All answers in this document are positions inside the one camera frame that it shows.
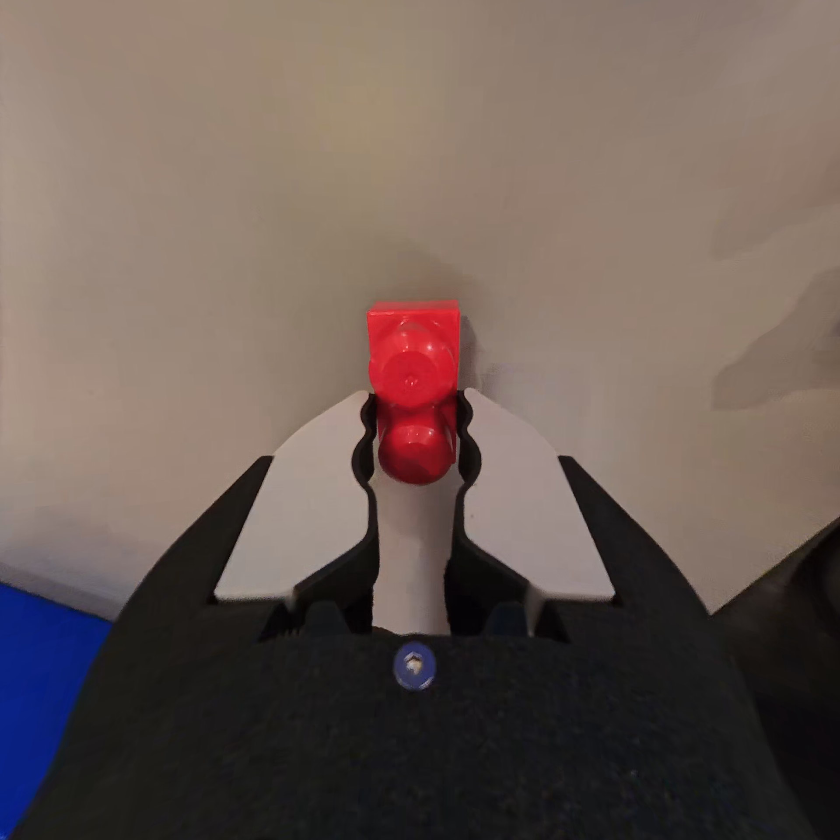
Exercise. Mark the blue plastic storage bin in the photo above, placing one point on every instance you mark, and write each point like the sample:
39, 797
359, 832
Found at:
39, 689

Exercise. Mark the red two-stud toy block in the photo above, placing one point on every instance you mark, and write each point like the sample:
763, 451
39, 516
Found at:
410, 380

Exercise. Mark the grey desk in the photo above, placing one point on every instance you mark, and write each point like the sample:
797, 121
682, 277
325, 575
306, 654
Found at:
197, 229

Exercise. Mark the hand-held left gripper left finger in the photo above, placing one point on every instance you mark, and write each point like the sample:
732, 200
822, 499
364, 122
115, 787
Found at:
295, 518

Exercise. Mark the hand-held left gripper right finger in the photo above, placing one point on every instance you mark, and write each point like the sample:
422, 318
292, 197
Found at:
531, 518

